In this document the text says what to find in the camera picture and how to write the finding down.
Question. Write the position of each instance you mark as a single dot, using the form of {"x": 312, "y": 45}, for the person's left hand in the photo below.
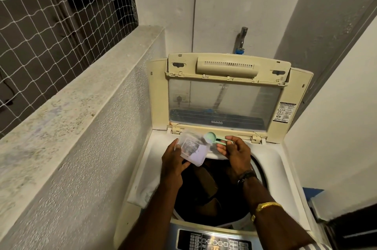
{"x": 172, "y": 164}

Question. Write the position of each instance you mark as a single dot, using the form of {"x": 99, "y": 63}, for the person's right hand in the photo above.
{"x": 238, "y": 155}

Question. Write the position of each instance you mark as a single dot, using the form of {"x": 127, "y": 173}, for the cream blue washing machine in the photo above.
{"x": 141, "y": 170}

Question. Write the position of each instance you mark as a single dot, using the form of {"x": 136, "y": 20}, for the mint green plastic scoop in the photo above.
{"x": 209, "y": 138}

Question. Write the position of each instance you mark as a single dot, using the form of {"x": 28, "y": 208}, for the brown garment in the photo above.
{"x": 206, "y": 182}

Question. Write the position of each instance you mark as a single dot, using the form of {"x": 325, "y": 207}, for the glass-windowed washing machine lid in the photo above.
{"x": 157, "y": 96}

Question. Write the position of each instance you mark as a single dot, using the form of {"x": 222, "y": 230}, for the person's left forearm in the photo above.
{"x": 153, "y": 217}

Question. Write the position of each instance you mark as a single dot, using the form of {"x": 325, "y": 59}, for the person's right forearm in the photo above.
{"x": 271, "y": 220}

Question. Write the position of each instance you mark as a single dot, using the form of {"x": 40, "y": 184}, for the black thread wristband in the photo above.
{"x": 247, "y": 175}

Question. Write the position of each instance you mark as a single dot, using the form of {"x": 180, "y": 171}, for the gold bangle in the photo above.
{"x": 268, "y": 206}

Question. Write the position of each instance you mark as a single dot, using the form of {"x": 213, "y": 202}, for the black framed glass door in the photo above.
{"x": 353, "y": 226}

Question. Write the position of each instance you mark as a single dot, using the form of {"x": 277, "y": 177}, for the white window safety net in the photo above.
{"x": 59, "y": 32}

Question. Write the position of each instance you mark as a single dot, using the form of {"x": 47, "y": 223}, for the white wall socket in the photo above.
{"x": 179, "y": 98}

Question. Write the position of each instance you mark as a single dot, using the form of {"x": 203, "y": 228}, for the metal wall tap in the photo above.
{"x": 243, "y": 36}

